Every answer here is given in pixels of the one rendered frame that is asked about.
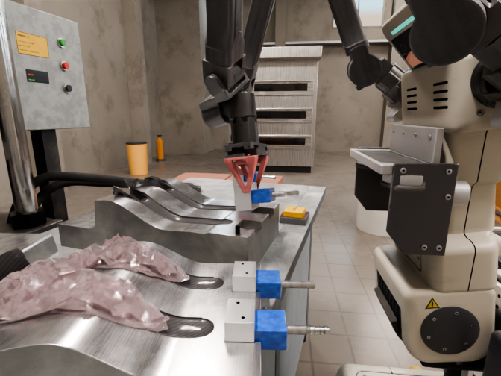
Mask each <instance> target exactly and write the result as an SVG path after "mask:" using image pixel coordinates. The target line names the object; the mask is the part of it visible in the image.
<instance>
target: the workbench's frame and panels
mask: <svg viewBox="0 0 501 376"><path fill-rule="evenodd" d="M325 193H326V189H325V190H324V194H323V195H322V197H321V200H320V202H319V204H318V207H317V209H316V211H315V214H314V216H313V217H312V221H311V222H310V224H309V227H308V229H307V231H306V234H305V236H304V238H303V241H302V243H301V244H300V247H299V249H298V251H297V254H296V256H295V258H294V261H293V263H292V265H291V268H290V270H289V272H288V274H287V276H286V279H285V281H310V266H311V250H312V226H313V224H314V221H315V218H316V216H317V214H318V211H319V209H320V207H321V204H322V201H323V200H324V196H325ZM272 310H285V314H286V324H287V325H306V326H308V311H309V289H305V288H281V298H280V299H276V301H275V303H274V306H273V307H272ZM306 336H307V335H294V334H288V335H287V349H286V350H261V376H295V373H296V370H297V365H298V361H299V358H300V353H301V348H302V345H303V342H305V341H306Z"/></svg>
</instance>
